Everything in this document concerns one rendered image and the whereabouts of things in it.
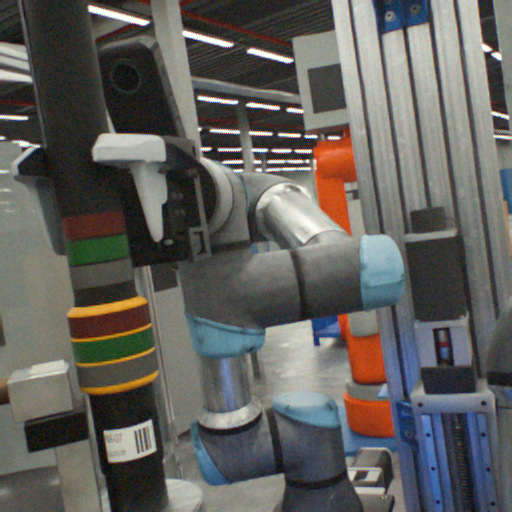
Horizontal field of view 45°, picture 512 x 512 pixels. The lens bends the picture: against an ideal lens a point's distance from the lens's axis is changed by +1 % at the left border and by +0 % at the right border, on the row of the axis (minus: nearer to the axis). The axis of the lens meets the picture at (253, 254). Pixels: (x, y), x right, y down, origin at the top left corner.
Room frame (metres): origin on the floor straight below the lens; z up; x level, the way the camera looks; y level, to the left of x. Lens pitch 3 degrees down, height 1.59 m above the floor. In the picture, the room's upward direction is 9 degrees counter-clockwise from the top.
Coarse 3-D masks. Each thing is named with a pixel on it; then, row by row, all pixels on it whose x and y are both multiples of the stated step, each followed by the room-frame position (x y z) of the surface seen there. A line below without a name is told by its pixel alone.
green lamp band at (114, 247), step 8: (96, 240) 0.32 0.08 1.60; (104, 240) 0.32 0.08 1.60; (112, 240) 0.32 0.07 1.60; (120, 240) 0.33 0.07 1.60; (128, 240) 0.34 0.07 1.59; (72, 248) 0.32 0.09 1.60; (80, 248) 0.32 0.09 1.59; (88, 248) 0.32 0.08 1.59; (96, 248) 0.32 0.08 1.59; (104, 248) 0.32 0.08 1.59; (112, 248) 0.32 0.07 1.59; (120, 248) 0.33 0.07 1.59; (128, 248) 0.33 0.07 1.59; (72, 256) 0.32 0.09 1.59; (80, 256) 0.32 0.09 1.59; (88, 256) 0.32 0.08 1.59; (96, 256) 0.32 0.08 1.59; (104, 256) 0.32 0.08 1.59; (112, 256) 0.32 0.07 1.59; (120, 256) 0.33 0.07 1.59; (128, 256) 0.33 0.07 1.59; (72, 264) 0.32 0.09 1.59
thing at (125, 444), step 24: (96, 408) 0.32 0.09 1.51; (120, 408) 0.32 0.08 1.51; (144, 408) 0.32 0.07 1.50; (96, 432) 0.33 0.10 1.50; (120, 432) 0.32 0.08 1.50; (144, 432) 0.32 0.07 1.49; (120, 456) 0.32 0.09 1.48; (144, 456) 0.32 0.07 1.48; (120, 480) 0.32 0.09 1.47; (144, 480) 0.32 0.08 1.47; (120, 504) 0.32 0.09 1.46; (144, 504) 0.32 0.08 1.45
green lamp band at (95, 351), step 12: (120, 336) 0.32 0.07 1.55; (132, 336) 0.32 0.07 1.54; (144, 336) 0.33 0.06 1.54; (72, 348) 0.33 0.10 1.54; (84, 348) 0.32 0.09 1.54; (96, 348) 0.31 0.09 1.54; (108, 348) 0.31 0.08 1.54; (120, 348) 0.32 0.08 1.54; (132, 348) 0.32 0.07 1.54; (144, 348) 0.32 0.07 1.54; (84, 360) 0.32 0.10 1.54; (96, 360) 0.31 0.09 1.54; (108, 360) 0.31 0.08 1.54
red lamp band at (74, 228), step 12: (84, 216) 0.32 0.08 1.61; (96, 216) 0.32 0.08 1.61; (108, 216) 0.32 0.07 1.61; (120, 216) 0.33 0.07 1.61; (72, 228) 0.32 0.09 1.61; (84, 228) 0.32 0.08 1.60; (96, 228) 0.32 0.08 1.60; (108, 228) 0.32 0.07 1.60; (120, 228) 0.33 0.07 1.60; (72, 240) 0.32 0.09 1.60
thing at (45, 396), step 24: (24, 384) 0.31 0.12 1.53; (48, 384) 0.31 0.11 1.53; (72, 384) 0.33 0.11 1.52; (24, 408) 0.31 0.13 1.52; (48, 408) 0.31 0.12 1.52; (72, 408) 0.31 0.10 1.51; (48, 432) 0.31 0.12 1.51; (72, 432) 0.31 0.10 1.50; (72, 456) 0.31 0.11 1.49; (72, 480) 0.31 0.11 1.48; (96, 480) 0.32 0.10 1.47; (168, 480) 0.37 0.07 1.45; (72, 504) 0.31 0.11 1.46; (96, 504) 0.31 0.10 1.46; (168, 504) 0.33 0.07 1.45; (192, 504) 0.33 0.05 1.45
